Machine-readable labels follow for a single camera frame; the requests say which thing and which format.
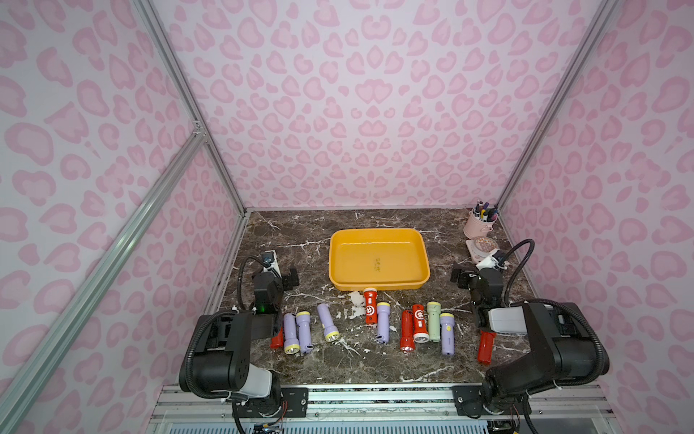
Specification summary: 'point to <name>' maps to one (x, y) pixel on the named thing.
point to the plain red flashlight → (407, 335)
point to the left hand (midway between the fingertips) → (281, 262)
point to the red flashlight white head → (420, 334)
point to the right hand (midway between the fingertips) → (471, 261)
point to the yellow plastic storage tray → (384, 259)
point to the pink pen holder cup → (480, 221)
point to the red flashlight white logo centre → (370, 306)
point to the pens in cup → (482, 212)
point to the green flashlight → (434, 309)
